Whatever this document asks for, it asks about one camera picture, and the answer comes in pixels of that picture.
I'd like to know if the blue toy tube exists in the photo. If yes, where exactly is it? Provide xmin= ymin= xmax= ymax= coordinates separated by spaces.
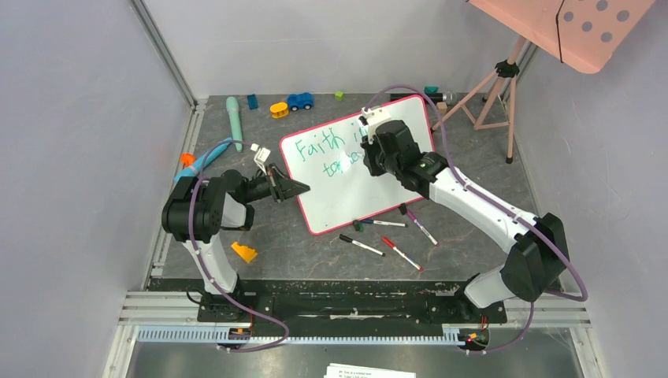
xmin=173 ymin=138 xmax=232 ymax=183

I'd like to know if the yellow plastic wedge block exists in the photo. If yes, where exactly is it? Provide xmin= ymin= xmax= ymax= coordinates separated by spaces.
xmin=231 ymin=242 xmax=258 ymax=264

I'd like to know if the black whiteboard marker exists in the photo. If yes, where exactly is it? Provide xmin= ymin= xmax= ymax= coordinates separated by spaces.
xmin=339 ymin=234 xmax=385 ymax=257

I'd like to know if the dark blue block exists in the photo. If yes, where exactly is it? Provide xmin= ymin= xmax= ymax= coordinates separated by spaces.
xmin=247 ymin=94 xmax=259 ymax=110

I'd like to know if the purple whiteboard marker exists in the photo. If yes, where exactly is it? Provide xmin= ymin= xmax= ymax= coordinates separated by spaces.
xmin=406 ymin=210 xmax=440 ymax=246

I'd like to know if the blue whiteboard marker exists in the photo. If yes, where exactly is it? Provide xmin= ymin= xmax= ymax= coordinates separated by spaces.
xmin=360 ymin=219 xmax=407 ymax=228

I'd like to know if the yellow oval toy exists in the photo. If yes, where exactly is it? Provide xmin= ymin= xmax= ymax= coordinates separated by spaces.
xmin=269 ymin=102 xmax=290 ymax=119

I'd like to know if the pink tripod stand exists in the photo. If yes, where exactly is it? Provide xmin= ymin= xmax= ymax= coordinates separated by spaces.
xmin=432 ymin=35 xmax=527 ymax=164

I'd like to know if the pink perforated board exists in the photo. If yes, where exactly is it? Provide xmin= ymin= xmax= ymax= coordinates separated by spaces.
xmin=470 ymin=0 xmax=655 ymax=74

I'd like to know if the white cable duct strip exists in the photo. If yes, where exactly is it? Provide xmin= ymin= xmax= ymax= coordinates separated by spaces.
xmin=135 ymin=323 xmax=463 ymax=347

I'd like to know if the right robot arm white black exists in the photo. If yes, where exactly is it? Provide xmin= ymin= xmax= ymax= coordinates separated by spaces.
xmin=361 ymin=120 xmax=570 ymax=321

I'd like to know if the pink framed whiteboard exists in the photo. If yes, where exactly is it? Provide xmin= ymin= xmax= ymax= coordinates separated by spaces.
xmin=280 ymin=113 xmax=421 ymax=235

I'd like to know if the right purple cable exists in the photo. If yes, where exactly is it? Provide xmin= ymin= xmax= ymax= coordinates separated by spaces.
xmin=363 ymin=84 xmax=589 ymax=357

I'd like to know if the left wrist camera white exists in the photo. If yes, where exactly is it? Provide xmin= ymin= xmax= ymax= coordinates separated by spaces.
xmin=250 ymin=143 xmax=271 ymax=174

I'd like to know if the red whiteboard marker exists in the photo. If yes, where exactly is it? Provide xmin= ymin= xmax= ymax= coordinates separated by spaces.
xmin=381 ymin=237 xmax=423 ymax=272

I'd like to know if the white paper sheet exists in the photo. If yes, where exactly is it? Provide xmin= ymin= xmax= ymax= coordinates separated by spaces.
xmin=324 ymin=363 xmax=417 ymax=378

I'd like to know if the blue toy car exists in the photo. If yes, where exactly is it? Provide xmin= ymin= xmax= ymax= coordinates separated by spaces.
xmin=287 ymin=92 xmax=314 ymax=111

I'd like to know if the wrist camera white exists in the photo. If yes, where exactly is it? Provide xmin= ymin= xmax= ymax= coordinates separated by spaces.
xmin=250 ymin=143 xmax=271 ymax=174
xmin=358 ymin=106 xmax=392 ymax=145

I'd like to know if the purple cable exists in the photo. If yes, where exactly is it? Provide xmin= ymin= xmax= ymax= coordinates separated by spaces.
xmin=187 ymin=139 xmax=291 ymax=354
xmin=363 ymin=84 xmax=589 ymax=357

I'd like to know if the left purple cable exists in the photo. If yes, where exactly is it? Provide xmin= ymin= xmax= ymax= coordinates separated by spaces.
xmin=187 ymin=139 xmax=291 ymax=354

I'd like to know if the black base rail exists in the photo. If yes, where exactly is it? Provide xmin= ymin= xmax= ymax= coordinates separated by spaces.
xmin=195 ymin=277 xmax=562 ymax=327

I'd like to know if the orange toy piece left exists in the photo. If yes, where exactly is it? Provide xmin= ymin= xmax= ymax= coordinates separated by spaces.
xmin=180 ymin=153 xmax=196 ymax=167

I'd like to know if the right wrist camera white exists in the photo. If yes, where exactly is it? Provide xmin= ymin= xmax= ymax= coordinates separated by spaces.
xmin=358 ymin=106 xmax=392 ymax=145

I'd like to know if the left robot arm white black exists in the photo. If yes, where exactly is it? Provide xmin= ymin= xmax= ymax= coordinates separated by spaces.
xmin=153 ymin=164 xmax=310 ymax=321

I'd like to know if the wooden cube block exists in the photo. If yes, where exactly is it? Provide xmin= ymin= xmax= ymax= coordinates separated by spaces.
xmin=436 ymin=102 xmax=450 ymax=117

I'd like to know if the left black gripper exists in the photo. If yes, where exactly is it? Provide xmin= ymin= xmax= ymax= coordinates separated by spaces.
xmin=242 ymin=164 xmax=310 ymax=203

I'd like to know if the mint green toy tube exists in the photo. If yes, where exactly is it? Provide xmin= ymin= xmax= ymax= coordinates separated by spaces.
xmin=225 ymin=96 xmax=243 ymax=141

